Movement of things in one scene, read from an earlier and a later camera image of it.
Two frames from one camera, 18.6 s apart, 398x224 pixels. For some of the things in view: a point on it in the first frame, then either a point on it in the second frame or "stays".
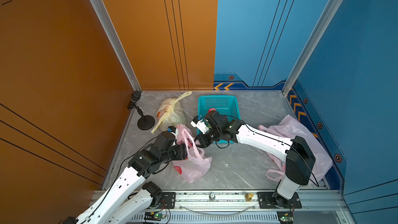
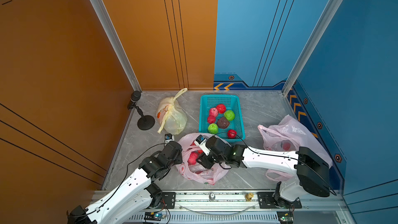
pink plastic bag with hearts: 289,127 stays
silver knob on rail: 212,197 stays
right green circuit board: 286,217 stays
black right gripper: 202,141 to 204,162
